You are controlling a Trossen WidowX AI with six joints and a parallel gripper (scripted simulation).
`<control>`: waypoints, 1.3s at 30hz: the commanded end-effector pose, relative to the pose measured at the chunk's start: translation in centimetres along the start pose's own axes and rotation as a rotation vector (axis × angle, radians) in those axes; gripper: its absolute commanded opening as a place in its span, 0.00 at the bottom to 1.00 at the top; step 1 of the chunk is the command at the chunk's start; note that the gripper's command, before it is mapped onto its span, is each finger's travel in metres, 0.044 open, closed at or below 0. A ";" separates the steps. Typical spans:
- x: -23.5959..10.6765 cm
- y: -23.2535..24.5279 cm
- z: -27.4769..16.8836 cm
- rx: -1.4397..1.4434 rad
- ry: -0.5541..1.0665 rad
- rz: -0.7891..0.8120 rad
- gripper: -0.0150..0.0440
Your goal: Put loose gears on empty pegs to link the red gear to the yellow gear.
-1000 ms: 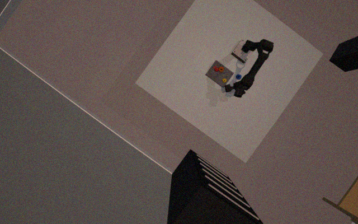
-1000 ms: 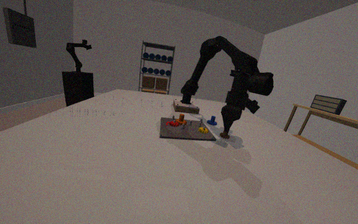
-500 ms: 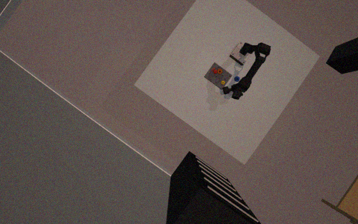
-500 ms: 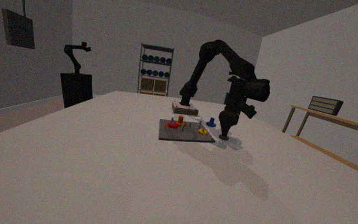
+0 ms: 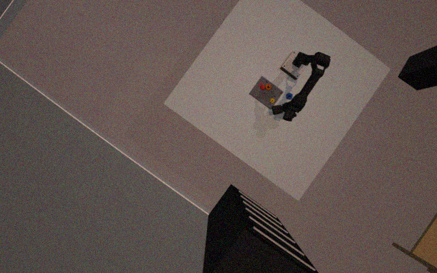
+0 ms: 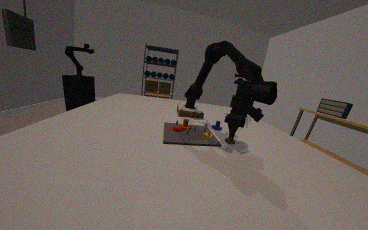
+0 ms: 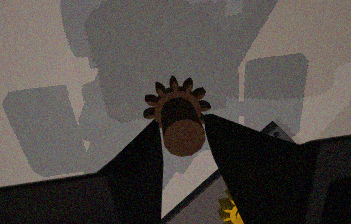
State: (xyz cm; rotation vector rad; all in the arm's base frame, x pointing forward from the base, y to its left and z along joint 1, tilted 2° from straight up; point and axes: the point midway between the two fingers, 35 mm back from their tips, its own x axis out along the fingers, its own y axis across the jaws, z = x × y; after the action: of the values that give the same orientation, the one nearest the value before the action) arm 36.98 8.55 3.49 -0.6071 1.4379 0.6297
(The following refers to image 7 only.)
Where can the yellow gear with black stripe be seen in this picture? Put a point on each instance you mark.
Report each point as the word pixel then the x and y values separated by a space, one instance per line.
pixel 228 211

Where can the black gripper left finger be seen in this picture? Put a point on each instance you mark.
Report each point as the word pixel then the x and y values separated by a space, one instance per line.
pixel 127 190

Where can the brown gear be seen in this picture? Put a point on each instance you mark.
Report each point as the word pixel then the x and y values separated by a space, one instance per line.
pixel 178 111

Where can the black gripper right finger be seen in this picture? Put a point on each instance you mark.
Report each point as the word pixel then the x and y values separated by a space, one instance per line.
pixel 274 181

